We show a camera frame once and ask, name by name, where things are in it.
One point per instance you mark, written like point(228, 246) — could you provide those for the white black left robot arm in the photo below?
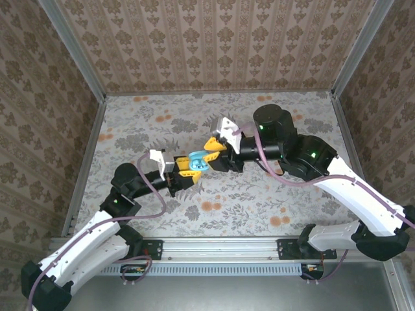
point(87, 236)

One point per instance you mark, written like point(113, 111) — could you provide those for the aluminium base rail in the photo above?
point(220, 247)

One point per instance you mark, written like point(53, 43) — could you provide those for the floral patterned table cover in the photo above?
point(227, 220)

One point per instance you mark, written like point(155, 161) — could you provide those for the aluminium corner post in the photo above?
point(360, 48)
point(76, 52)

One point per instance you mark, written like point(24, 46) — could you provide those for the aluminium side rail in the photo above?
point(348, 136)
point(86, 162)

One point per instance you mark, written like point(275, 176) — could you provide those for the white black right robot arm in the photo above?
point(356, 194)

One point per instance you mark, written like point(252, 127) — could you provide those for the grey metal panel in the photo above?
point(227, 294)

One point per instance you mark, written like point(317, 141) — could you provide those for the thin aluminium wall rail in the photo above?
point(220, 93)

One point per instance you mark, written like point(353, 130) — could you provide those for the blue earbud charging case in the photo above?
point(197, 157)

